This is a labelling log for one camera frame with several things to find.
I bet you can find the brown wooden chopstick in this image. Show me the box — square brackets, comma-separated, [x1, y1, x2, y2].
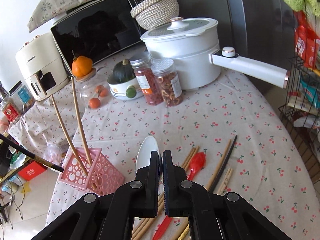
[133, 145, 200, 240]
[131, 147, 196, 240]
[171, 139, 232, 240]

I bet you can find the red plastic spoon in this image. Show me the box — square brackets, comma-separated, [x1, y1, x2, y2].
[152, 152, 206, 240]

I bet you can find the white plastic spoon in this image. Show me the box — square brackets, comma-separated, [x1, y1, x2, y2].
[135, 136, 161, 174]

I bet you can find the black chopstick with gold band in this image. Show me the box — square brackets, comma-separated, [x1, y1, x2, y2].
[0, 134, 64, 172]

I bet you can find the pink perforated utensil holder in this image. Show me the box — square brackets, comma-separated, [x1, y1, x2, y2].
[59, 148, 125, 196]

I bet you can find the crumpled plastic bag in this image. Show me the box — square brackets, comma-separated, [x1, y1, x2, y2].
[44, 143, 68, 166]

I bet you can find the cherry print tablecloth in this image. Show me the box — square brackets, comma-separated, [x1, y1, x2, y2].
[82, 69, 319, 239]

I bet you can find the red box on floor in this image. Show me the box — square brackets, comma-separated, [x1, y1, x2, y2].
[18, 161, 47, 181]

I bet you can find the wooden chopstick in holder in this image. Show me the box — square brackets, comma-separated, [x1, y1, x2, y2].
[50, 94, 88, 176]
[71, 77, 93, 166]

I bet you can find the glass jar with mandarins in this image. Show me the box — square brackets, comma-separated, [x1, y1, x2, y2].
[75, 68, 110, 110]

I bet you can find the jar of red dried berries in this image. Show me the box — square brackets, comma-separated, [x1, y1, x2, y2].
[129, 51, 163, 106]

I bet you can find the white bowl with green squash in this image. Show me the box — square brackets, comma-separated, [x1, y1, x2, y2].
[107, 59, 143, 100]

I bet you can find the jar of dried fruit rings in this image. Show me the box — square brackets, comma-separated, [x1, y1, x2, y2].
[151, 59, 183, 107]

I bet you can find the orange mandarin on jar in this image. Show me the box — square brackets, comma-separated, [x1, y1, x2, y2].
[72, 51, 93, 77]

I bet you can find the cream air fryer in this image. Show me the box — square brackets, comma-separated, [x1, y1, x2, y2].
[15, 33, 69, 101]

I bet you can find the white electric cooking pot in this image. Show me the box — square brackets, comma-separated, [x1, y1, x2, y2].
[141, 17, 290, 90]

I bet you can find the black microwave oven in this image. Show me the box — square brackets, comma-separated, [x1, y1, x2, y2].
[51, 0, 145, 71]

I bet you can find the grey refrigerator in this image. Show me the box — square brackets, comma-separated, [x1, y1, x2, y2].
[150, 0, 298, 93]

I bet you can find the black wire storage rack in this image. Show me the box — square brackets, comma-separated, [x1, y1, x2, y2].
[278, 4, 320, 188]

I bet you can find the woven rope basket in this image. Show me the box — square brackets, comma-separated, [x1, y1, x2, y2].
[130, 0, 179, 30]

